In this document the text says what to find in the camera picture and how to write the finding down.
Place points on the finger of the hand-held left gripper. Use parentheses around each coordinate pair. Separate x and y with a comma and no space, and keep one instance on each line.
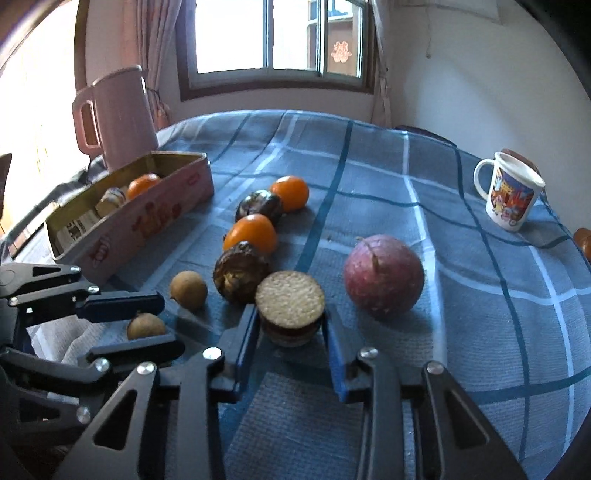
(124,308)
(138,349)

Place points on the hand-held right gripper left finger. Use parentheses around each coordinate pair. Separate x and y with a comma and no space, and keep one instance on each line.
(247,344)

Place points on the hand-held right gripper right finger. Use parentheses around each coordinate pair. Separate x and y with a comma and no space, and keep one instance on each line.
(334,362)

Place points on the brown longan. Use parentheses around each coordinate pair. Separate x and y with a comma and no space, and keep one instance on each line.
(188,289)
(145,326)

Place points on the round sandwich cookie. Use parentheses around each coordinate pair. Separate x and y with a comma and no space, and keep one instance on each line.
(290,300)

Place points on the purple passion fruit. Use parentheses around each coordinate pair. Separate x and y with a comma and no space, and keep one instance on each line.
(383,277)

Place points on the orange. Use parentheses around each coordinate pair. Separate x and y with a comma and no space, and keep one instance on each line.
(143,185)
(251,233)
(291,194)

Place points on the dark water chestnut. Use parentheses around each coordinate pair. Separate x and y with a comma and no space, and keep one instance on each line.
(240,272)
(258,207)

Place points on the printed paper sheet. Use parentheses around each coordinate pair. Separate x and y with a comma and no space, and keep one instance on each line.
(74,228)

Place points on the brown and cream food piece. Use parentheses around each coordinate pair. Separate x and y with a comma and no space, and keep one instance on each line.
(111,201)

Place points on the pink electric kettle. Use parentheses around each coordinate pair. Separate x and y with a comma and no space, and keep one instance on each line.
(122,120)

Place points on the blue plaid tablecloth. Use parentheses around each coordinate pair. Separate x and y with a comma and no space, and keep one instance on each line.
(369,161)

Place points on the white cartoon print mug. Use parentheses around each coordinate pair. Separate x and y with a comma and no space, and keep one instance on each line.
(510,198)

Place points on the pink window curtain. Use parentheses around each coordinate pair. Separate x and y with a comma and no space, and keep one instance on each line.
(157,46)
(382,83)

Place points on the brown leather sofa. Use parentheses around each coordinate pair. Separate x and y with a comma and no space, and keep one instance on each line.
(583,242)

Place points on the sliding glass window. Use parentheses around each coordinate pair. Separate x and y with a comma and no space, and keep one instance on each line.
(231,37)

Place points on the red paper window decoration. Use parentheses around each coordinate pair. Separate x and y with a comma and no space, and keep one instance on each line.
(340,50)

